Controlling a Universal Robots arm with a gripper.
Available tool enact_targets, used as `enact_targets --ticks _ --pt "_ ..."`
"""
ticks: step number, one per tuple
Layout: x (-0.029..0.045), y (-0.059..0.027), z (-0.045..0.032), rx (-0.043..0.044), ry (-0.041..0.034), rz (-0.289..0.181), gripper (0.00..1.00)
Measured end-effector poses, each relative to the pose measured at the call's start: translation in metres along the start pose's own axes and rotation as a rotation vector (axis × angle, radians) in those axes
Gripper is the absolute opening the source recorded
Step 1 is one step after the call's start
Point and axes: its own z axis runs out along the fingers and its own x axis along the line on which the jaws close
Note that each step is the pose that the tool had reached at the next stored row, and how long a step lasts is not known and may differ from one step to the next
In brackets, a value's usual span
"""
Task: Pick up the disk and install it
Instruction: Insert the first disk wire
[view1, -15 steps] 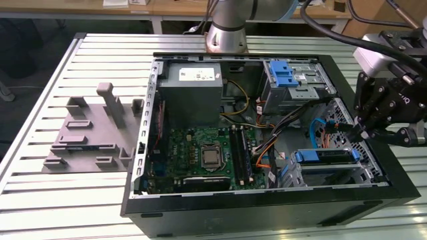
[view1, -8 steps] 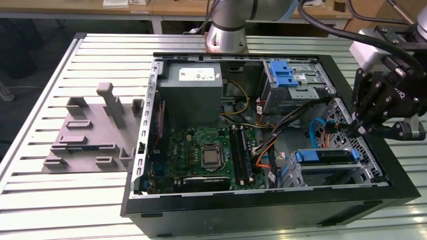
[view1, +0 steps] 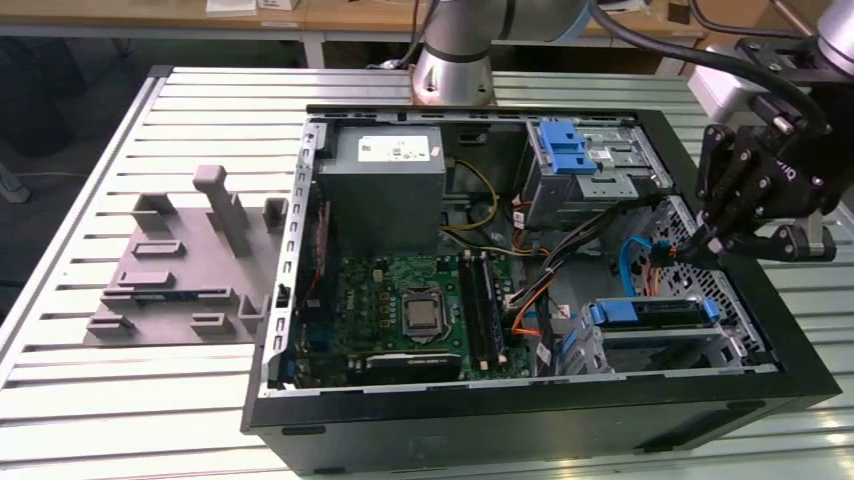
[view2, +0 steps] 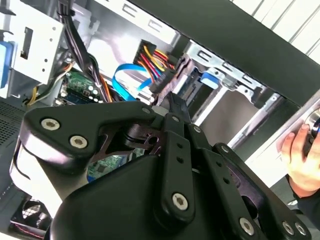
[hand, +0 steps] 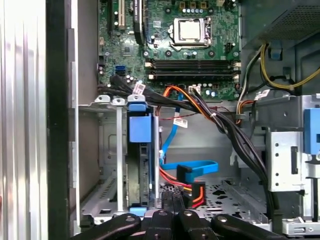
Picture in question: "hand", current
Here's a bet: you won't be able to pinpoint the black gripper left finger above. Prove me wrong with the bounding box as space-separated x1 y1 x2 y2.
71 191 177 240

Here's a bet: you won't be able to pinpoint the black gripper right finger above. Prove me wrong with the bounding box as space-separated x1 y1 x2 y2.
174 186 285 240

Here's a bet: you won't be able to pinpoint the hard disk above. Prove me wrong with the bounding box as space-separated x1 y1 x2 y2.
126 94 161 217

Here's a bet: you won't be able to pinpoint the metal disk bay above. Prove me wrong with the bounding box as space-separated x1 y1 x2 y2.
78 93 161 226

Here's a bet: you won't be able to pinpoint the metal optical drive cage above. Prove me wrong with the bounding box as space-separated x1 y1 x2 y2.
264 93 320 236

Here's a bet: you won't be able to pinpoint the black PC case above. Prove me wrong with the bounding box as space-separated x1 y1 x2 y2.
46 0 320 240

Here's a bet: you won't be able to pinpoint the black RAM slot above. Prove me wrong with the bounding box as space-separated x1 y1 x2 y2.
144 59 242 71
147 71 241 81

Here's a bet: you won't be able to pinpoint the blue plastic drive latch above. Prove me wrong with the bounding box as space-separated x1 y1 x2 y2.
303 107 320 161

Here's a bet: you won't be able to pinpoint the green motherboard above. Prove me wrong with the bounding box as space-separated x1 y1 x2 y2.
97 0 242 101

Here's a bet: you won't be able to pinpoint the metal socket cover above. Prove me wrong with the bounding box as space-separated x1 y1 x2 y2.
172 17 212 47

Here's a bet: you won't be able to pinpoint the silver CPU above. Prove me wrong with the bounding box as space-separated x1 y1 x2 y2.
178 19 201 41

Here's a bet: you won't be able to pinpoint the CPU socket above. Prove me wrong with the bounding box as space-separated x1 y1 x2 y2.
169 16 214 51

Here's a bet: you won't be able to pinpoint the black graphics card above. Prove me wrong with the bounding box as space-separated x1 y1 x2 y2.
132 0 147 46

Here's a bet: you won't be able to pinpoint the white expansion slot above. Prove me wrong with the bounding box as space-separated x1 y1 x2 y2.
117 0 126 30

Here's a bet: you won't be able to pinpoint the grey power supply unit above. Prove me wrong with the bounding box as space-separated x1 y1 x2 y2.
241 0 320 51

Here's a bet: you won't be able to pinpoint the power wire with black plug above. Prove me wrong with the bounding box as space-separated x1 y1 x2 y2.
158 167 206 210

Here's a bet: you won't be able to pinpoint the blue data wire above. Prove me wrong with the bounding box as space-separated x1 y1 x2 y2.
159 92 220 185

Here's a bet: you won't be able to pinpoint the black cable bundle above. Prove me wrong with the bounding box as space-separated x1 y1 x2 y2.
96 74 282 226

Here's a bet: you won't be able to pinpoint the orange wire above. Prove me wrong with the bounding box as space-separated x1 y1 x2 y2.
161 84 216 121

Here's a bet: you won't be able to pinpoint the white and grey wire bundle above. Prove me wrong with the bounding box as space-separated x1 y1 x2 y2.
234 43 270 126

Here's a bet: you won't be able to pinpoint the yellow wires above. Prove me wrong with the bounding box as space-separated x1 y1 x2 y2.
259 42 320 92

